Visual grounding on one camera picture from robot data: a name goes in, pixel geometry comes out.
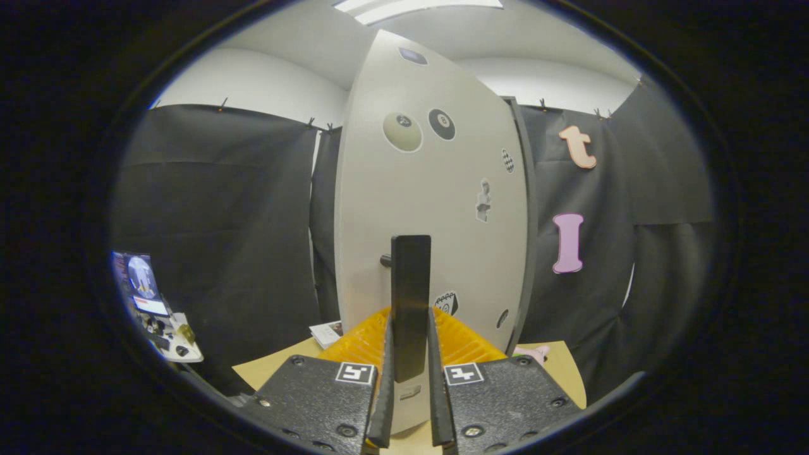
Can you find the black backdrop cloth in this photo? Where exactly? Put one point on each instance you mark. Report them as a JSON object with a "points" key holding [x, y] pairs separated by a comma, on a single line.
{"points": [[221, 221]]}

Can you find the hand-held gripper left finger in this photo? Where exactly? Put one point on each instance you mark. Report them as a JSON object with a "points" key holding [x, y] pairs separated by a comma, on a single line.
{"points": [[316, 404]]}

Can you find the long ceiling light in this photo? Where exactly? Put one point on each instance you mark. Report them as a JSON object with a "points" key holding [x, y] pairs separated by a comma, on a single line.
{"points": [[411, 7]]}

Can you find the white book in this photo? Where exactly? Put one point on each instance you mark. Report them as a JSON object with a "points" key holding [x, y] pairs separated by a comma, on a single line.
{"points": [[325, 333]]}

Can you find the beige shoe cabinet door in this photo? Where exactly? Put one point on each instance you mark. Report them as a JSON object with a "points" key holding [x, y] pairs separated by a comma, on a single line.
{"points": [[379, 202]]}

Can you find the cluttered desk with monitor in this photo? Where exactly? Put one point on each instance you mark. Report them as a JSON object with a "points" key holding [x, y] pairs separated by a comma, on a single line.
{"points": [[152, 303]]}

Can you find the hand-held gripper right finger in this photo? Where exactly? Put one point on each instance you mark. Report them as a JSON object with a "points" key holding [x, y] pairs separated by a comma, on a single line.
{"points": [[505, 404]]}

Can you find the green and pink plush toy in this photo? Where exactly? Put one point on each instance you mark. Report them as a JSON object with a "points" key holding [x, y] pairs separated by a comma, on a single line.
{"points": [[534, 354]]}

